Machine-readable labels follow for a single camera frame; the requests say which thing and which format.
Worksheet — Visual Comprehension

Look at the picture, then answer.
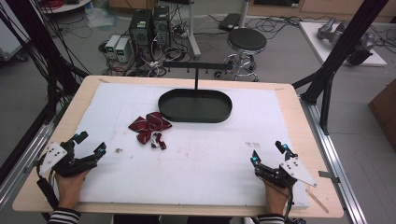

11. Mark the black metal frame stand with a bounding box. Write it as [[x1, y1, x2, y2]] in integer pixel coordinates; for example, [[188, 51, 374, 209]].
[[0, 0, 92, 126], [291, 0, 390, 135]]

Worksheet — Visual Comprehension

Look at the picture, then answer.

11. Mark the small metal bracket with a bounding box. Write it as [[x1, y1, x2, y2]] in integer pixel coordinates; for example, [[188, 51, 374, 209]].
[[318, 170, 341, 185]]

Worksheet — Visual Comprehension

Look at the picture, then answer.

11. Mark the clear plastic bag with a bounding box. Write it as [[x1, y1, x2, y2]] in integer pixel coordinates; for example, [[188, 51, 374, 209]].
[[84, 7, 120, 30]]

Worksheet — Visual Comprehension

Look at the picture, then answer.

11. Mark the thin wooden stick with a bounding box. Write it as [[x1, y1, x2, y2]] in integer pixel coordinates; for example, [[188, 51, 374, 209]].
[[304, 189, 331, 215]]

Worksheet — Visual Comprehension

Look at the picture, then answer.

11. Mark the black computer tower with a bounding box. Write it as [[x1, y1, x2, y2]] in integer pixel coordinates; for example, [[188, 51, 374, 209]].
[[128, 8, 154, 61], [151, 5, 172, 50]]

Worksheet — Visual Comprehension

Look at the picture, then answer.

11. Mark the brown wooden cabinet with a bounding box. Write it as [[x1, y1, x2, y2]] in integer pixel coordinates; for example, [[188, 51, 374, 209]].
[[367, 78, 396, 154]]

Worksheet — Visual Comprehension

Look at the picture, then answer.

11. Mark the person's left hand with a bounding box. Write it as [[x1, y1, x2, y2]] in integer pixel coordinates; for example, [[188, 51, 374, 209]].
[[55, 169, 92, 210]]

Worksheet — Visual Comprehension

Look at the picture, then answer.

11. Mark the dark red striped bow tie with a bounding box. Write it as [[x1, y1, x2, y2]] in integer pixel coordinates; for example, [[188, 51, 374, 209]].
[[127, 111, 173, 151]]

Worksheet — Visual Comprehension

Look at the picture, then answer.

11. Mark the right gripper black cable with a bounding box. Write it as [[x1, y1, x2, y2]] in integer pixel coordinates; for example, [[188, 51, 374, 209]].
[[283, 186, 307, 224]]

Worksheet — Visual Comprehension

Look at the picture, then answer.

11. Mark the aluminium rail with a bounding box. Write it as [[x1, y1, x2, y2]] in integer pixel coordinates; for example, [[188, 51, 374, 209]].
[[0, 104, 64, 208], [299, 94, 369, 224]]

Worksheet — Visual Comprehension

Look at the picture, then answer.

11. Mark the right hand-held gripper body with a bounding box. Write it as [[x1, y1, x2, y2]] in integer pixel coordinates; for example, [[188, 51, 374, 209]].
[[254, 157, 318, 189]]

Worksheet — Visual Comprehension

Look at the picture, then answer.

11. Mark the person's right hand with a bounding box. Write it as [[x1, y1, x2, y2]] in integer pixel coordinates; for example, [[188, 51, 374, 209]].
[[263, 180, 291, 217]]

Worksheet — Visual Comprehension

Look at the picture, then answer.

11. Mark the black round stool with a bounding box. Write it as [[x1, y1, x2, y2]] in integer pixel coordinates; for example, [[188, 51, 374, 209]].
[[214, 27, 268, 83]]

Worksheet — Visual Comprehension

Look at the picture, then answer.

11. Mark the white cart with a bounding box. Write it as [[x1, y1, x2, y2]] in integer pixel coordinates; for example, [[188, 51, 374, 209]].
[[0, 17, 31, 63]]

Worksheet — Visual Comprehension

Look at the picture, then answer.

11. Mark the white foam board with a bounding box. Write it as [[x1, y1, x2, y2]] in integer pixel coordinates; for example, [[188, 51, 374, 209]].
[[74, 82, 311, 209]]

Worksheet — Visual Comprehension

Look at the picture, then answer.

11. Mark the black tray stand with bar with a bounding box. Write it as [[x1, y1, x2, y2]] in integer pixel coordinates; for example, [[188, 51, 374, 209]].
[[157, 61, 233, 124]]

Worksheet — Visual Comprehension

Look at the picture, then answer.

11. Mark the white table leg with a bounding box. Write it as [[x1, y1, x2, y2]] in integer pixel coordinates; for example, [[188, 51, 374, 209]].
[[186, 0, 203, 59]]

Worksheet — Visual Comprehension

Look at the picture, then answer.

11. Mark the white floor platform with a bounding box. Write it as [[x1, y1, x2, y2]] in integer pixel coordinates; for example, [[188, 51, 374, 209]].
[[298, 21, 389, 68]]

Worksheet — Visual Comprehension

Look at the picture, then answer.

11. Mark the white power supply unit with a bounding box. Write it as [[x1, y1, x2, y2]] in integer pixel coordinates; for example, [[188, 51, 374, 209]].
[[114, 37, 132, 63], [105, 34, 121, 60]]

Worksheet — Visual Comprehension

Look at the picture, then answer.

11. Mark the round white table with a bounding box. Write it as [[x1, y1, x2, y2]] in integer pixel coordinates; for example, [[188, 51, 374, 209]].
[[39, 0, 93, 15]]

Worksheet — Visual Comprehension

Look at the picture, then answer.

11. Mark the tangle of floor cables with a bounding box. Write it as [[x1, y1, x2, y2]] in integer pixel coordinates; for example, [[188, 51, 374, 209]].
[[98, 6, 200, 78]]

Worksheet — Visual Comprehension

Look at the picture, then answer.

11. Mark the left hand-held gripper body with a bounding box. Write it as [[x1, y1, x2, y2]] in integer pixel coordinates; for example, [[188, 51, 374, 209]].
[[38, 139, 99, 178]]

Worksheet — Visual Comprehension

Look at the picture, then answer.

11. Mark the black flat box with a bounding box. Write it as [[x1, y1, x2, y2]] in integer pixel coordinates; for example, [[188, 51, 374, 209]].
[[218, 12, 242, 33]]

